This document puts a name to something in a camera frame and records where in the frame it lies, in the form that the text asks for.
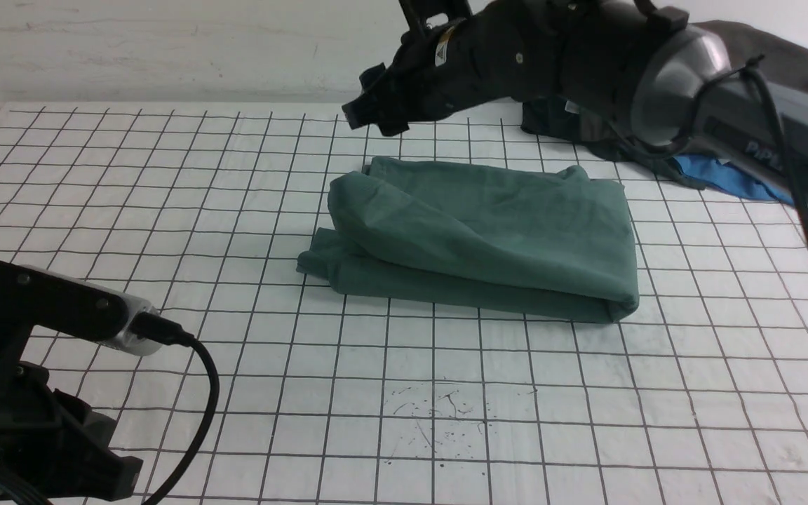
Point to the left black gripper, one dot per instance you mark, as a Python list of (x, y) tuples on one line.
[(54, 446)]

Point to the dark green black garment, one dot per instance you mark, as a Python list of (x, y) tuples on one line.
[(560, 119)]

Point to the blue garment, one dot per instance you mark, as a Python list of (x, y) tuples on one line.
[(727, 178)]

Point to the dark grey garment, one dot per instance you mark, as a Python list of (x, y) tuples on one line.
[(785, 62)]

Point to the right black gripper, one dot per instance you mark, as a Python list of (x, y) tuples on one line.
[(452, 59)]

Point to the green long sleeve shirt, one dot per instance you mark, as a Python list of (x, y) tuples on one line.
[(559, 245)]

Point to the white grid pattern table cover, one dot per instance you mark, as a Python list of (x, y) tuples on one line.
[(699, 397)]

